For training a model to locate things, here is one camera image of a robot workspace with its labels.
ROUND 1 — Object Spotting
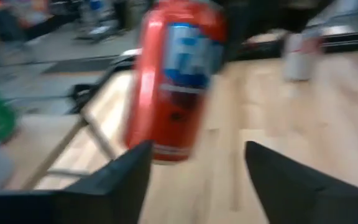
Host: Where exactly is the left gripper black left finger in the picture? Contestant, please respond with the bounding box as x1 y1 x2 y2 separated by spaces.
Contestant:
0 140 154 224

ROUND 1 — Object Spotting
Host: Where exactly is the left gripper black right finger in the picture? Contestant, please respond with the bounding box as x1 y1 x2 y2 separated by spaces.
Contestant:
244 141 358 224

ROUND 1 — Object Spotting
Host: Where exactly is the silver Diet Coke can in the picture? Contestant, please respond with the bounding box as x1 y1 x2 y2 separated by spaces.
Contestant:
282 30 323 82

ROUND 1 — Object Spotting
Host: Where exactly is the red Fanta strawberry can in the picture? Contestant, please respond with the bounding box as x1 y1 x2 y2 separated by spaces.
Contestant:
122 0 228 165

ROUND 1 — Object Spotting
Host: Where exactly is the wooden shelf black metal frame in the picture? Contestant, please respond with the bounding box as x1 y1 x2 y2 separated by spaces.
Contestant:
3 71 136 191

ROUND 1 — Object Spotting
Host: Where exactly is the black aluminium table frame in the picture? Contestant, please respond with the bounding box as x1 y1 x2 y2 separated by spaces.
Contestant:
68 30 358 114

